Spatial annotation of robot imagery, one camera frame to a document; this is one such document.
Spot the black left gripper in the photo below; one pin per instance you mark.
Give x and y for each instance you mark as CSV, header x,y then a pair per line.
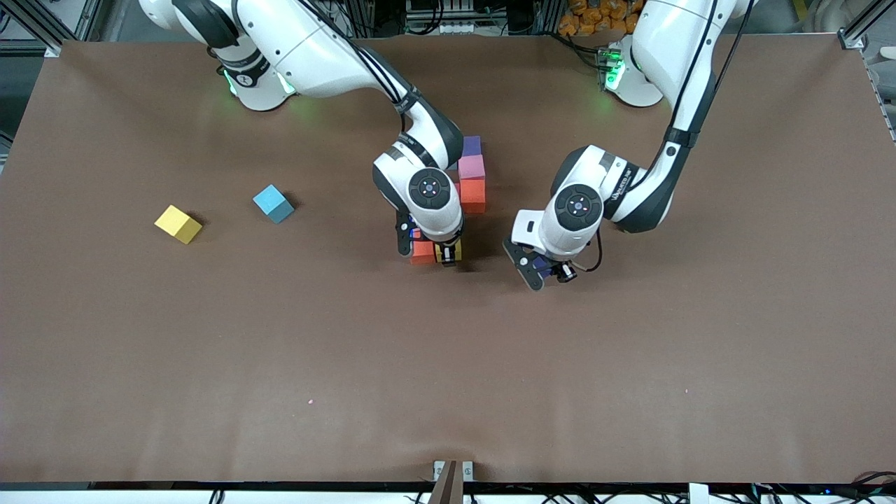
x,y
561,269

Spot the yellow foam cube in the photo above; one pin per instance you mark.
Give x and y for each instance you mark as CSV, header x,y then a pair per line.
x,y
176,222
459,250

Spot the purple foam cube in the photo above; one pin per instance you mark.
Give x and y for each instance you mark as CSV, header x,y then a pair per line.
x,y
473,145
541,265

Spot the orange foam cube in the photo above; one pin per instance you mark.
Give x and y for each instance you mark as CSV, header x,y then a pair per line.
x,y
422,253
474,196

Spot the pink foam cube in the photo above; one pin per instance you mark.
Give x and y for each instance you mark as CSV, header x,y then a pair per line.
x,y
472,168

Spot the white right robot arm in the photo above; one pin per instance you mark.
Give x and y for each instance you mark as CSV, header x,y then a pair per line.
x,y
430,189

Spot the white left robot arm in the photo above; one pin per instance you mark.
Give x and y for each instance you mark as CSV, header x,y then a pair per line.
x,y
577,206

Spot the brown table cover sheet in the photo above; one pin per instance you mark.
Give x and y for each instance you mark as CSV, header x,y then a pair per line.
x,y
448,392

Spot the blue foam cube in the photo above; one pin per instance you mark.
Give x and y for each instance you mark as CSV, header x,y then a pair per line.
x,y
273,203

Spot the white electrical device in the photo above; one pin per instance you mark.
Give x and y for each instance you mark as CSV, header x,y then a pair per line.
x,y
448,28

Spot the orange packed items pile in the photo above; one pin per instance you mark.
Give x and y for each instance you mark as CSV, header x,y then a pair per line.
x,y
595,15

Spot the aluminium frame profile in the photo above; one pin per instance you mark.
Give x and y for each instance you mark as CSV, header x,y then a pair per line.
x,y
857,31
94,17

